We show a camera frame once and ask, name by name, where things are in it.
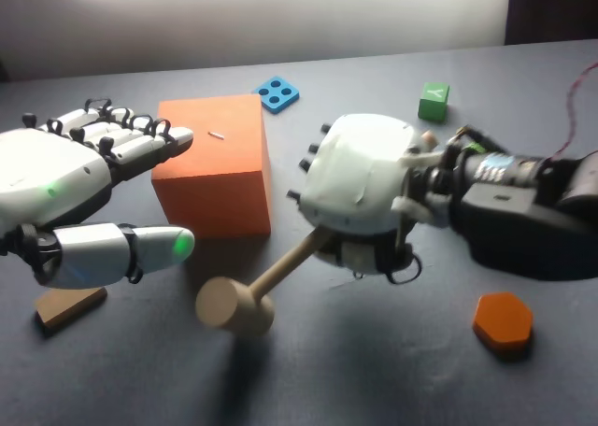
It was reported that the blue four-hole block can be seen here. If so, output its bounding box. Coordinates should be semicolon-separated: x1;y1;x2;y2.
251;76;301;116

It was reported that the green letter cube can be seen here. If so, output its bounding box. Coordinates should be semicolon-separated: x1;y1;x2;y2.
417;82;451;123

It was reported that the large orange cube block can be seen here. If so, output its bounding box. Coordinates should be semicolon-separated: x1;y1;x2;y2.
150;93;274;238

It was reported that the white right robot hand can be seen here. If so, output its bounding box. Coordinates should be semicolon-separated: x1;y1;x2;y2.
287;113;424;285

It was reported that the grey table cloth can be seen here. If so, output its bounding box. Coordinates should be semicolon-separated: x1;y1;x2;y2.
0;39;598;426

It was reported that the thin red cable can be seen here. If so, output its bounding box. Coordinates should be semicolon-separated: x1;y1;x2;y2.
546;61;598;163

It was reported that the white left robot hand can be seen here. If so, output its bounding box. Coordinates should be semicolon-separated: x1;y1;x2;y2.
0;97;196;291

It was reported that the orange hexagon block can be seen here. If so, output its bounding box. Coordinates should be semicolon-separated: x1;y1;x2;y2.
472;291;534;353

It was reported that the brown flat wooden block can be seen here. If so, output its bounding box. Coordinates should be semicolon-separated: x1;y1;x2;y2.
34;284;109;333

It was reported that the wooden mallet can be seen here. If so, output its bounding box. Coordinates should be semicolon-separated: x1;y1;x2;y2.
194;130;439;343

